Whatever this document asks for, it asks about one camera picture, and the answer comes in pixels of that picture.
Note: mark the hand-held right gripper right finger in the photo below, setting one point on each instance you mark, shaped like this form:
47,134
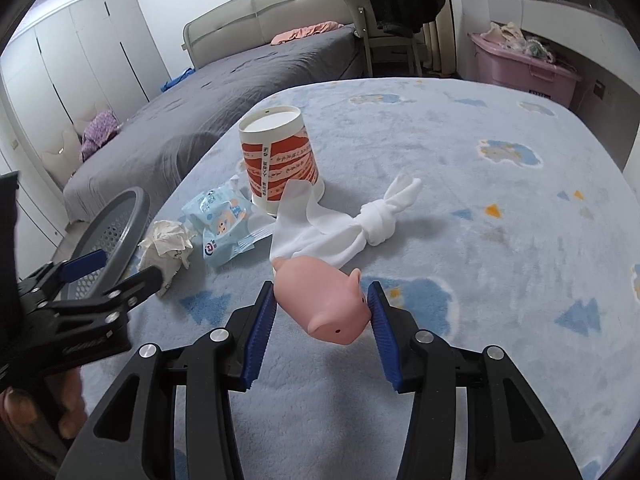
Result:
385,332

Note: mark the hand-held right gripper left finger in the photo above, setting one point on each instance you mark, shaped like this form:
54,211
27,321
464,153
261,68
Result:
257,330

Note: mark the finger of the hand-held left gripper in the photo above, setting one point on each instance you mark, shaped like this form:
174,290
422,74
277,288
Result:
82,265
125,296

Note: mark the grey perforated plastic basket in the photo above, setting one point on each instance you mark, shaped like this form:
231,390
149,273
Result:
107,225

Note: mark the white tissue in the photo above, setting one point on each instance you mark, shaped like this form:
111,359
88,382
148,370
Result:
167,247

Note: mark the pink pig toy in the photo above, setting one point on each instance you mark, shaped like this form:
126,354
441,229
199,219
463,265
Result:
320,300

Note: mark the light blue wipes packet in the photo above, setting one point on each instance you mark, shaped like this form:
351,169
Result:
225,220

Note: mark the red and white paper cup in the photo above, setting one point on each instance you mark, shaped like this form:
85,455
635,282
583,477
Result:
280,160

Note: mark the person's left hand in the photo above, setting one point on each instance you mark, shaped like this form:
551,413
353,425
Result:
72,400

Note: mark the beige cushion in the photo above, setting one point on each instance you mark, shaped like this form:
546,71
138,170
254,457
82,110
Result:
60,160

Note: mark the knotted white cloth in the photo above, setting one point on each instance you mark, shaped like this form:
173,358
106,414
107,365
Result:
325,230

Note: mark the purple patterned cloth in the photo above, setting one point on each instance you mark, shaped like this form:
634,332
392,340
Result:
100,132

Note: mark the blue printed fleece blanket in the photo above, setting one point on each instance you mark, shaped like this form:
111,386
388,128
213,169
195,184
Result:
450,185

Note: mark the bed with grey sheet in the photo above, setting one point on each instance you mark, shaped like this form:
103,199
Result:
200,110

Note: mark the white wardrobe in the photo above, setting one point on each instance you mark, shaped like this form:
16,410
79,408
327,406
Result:
75,70

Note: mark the blue cloth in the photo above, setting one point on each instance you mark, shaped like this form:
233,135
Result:
177,80

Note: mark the pink plastic storage box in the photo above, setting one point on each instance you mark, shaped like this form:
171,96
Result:
520,75

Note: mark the beige padded headboard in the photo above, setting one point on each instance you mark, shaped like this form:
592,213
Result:
250,15

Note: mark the pink cloth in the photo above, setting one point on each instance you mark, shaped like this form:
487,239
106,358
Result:
305,32

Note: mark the beige curtain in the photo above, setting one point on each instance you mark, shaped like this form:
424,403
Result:
440,35

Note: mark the pile of pale clothes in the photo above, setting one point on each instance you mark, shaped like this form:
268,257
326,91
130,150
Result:
515,40

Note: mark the beige chair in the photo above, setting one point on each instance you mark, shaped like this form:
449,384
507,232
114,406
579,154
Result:
350,0

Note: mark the white window sill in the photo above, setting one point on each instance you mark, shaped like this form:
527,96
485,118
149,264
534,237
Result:
575,25

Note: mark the wall socket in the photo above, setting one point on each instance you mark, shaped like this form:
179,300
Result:
599,89

